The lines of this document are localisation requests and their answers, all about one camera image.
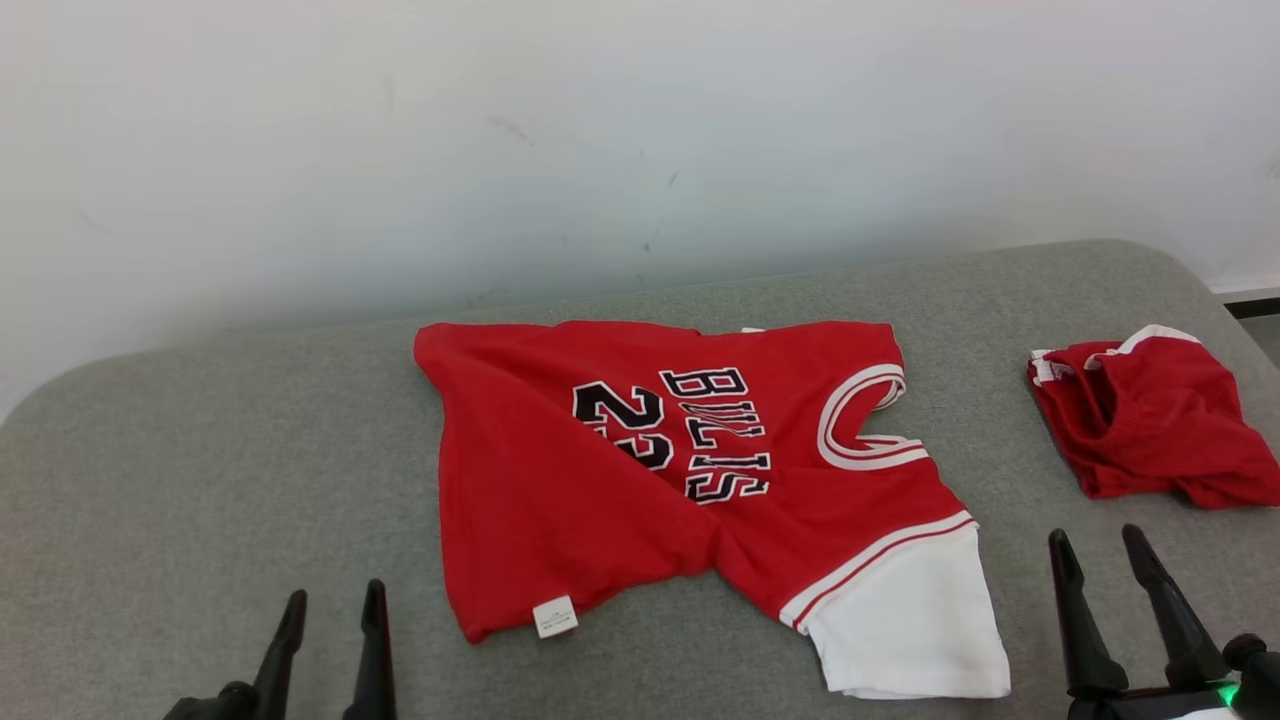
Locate red shorts white side stripe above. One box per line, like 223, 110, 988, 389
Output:
1027, 324, 1280, 509

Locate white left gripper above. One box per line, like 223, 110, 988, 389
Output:
163, 579, 399, 720

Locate red Bulls jersey white sleeves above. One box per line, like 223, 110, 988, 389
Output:
413, 320, 1011, 699

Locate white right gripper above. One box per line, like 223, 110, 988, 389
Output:
1048, 523, 1241, 720

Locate white wall baseboard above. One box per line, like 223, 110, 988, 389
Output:
1208, 284, 1280, 320

